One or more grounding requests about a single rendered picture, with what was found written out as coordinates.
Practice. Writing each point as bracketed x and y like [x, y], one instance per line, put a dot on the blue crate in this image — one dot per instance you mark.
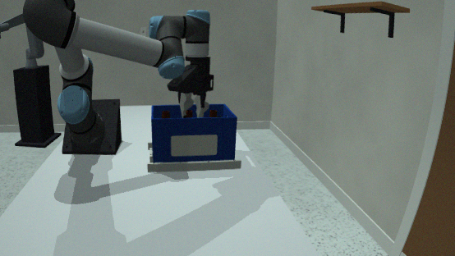
[199, 139]

